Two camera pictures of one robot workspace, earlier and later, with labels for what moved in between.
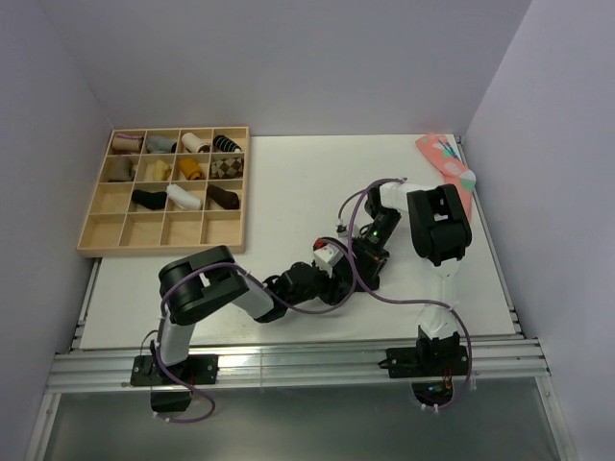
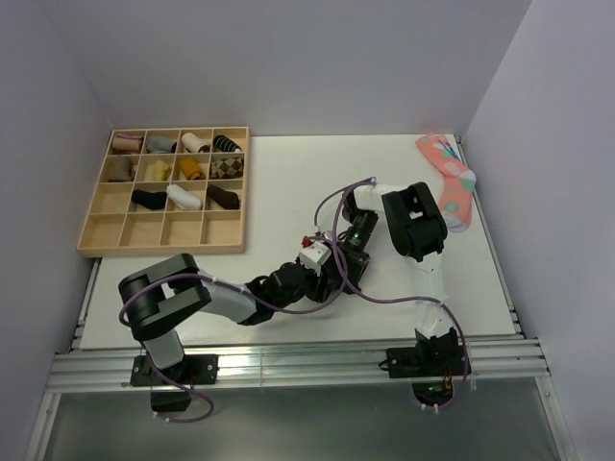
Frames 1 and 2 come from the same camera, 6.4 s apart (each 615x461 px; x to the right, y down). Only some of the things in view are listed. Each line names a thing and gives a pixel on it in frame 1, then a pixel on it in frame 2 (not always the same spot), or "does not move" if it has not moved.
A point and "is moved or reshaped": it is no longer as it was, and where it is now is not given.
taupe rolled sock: [120, 168] does not move
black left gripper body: [324, 286] does not move
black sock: [367, 279] is moved or reshaped
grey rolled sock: [158, 144] does not move
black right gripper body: [372, 246] -> [354, 248]
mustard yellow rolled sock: [192, 170] does not move
